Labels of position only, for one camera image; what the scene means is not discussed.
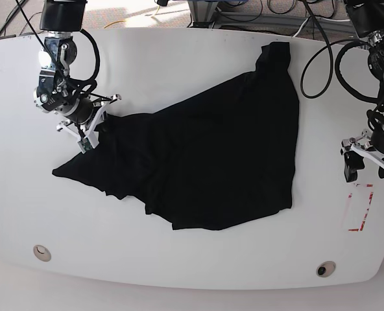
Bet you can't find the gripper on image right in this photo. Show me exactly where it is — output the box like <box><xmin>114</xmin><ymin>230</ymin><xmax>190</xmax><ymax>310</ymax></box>
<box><xmin>341</xmin><ymin>129</ymin><xmax>384</xmax><ymax>183</ymax></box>

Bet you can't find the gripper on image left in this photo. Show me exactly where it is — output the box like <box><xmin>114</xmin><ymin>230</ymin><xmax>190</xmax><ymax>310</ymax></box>
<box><xmin>55</xmin><ymin>94</ymin><xmax>121</xmax><ymax>143</ymax></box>

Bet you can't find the black t-shirt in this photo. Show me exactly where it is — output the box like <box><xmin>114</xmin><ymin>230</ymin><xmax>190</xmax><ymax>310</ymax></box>
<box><xmin>53</xmin><ymin>41</ymin><xmax>300</xmax><ymax>231</ymax></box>

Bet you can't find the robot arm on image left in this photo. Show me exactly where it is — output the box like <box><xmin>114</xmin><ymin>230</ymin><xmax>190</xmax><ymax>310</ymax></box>
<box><xmin>34</xmin><ymin>1</ymin><xmax>121</xmax><ymax>152</ymax></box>

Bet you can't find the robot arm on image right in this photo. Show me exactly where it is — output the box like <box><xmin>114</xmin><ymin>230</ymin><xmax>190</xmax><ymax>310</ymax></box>
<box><xmin>335</xmin><ymin>1</ymin><xmax>384</xmax><ymax>183</ymax></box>

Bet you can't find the red tape rectangle marking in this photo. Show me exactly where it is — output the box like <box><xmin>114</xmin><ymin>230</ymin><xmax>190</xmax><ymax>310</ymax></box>
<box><xmin>343</xmin><ymin>183</ymin><xmax>374</xmax><ymax>232</ymax></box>

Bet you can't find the table grommet hole right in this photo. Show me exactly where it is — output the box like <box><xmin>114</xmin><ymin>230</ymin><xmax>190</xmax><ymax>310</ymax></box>
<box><xmin>316</xmin><ymin>261</ymin><xmax>336</xmax><ymax>278</ymax></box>

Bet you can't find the white table grommet left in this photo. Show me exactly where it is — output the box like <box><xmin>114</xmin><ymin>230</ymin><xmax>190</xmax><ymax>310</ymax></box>
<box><xmin>33</xmin><ymin>245</ymin><xmax>52</xmax><ymax>262</ymax></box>

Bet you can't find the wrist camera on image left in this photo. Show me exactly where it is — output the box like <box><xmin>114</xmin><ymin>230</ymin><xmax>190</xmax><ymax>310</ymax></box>
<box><xmin>77</xmin><ymin>137</ymin><xmax>99</xmax><ymax>154</ymax></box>

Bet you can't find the yellow cable on floor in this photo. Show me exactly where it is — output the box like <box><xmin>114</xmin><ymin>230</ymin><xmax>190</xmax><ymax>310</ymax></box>
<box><xmin>103</xmin><ymin>5</ymin><xmax>162</xmax><ymax>29</ymax></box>

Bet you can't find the white cable on floor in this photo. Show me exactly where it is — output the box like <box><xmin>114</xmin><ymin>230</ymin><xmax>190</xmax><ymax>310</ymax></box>
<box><xmin>291</xmin><ymin>15</ymin><xmax>352</xmax><ymax>38</ymax></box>

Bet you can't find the aluminium frame rail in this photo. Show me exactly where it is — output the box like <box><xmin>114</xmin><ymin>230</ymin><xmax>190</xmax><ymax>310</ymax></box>
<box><xmin>187</xmin><ymin>1</ymin><xmax>365</xmax><ymax>41</ymax></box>

